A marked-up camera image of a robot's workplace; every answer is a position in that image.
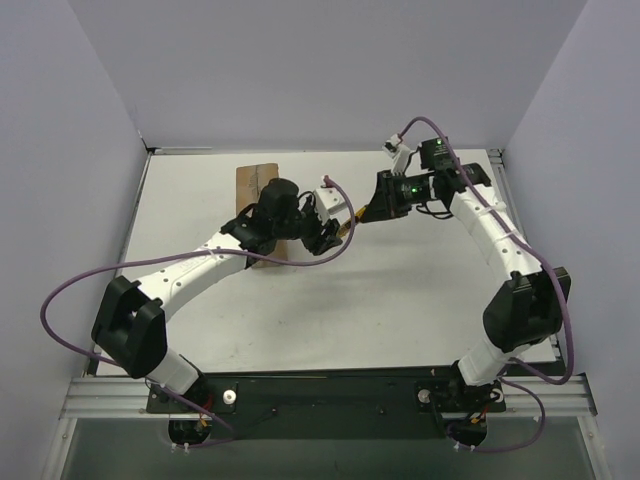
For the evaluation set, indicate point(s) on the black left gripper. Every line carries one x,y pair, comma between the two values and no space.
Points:
316,235

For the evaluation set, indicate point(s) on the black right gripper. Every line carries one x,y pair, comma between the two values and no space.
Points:
386,195

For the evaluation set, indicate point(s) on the yellow utility knife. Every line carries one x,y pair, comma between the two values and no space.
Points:
345,227

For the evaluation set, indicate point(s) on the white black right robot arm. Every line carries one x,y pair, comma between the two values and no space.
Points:
529,304

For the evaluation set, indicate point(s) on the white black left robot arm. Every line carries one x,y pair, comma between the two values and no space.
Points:
131,322

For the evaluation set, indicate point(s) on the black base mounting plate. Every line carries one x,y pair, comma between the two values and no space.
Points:
349,404

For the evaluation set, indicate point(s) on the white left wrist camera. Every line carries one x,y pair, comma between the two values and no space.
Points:
329,201

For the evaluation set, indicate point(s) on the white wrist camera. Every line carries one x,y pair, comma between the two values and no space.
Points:
399,153
329,201

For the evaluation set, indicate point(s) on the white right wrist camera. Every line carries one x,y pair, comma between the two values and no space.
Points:
399,153

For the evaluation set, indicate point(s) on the aluminium front rail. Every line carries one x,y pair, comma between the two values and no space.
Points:
123,398

